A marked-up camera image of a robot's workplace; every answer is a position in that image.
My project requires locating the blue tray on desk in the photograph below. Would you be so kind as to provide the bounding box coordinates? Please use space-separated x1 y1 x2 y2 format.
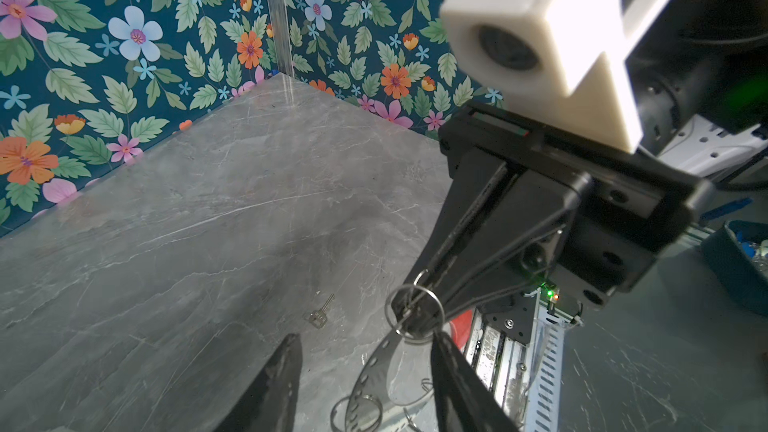
701 220 767 317

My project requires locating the small silver key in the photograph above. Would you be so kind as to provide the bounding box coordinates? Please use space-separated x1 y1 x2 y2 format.
306 294 335 329

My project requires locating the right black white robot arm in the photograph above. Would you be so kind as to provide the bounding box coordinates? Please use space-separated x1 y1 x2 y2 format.
387 0 767 342

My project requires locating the large keyring with red grip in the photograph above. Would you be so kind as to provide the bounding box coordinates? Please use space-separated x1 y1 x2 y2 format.
329 308 478 432

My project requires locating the right small circuit board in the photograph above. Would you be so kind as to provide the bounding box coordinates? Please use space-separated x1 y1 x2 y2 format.
539 283 584 329

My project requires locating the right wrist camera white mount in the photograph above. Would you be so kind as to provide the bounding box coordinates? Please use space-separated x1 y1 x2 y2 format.
440 0 670 153

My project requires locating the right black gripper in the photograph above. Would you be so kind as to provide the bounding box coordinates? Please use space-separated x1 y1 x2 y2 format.
392 102 714 336

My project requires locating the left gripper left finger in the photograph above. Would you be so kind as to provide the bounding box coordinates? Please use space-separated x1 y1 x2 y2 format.
214 333 303 432

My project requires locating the white slotted cable duct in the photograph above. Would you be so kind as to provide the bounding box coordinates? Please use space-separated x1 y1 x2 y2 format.
522 305 565 432

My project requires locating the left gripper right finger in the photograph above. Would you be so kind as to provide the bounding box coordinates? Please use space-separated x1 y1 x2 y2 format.
430 332 519 432

